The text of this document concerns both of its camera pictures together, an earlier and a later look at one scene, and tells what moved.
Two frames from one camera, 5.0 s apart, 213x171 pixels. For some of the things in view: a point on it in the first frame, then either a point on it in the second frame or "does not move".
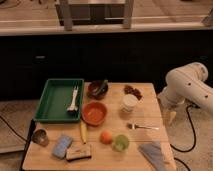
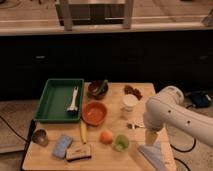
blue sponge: (60, 148) does not move
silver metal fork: (134, 126) does not move
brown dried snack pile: (129, 90) does not move
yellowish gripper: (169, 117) -> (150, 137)
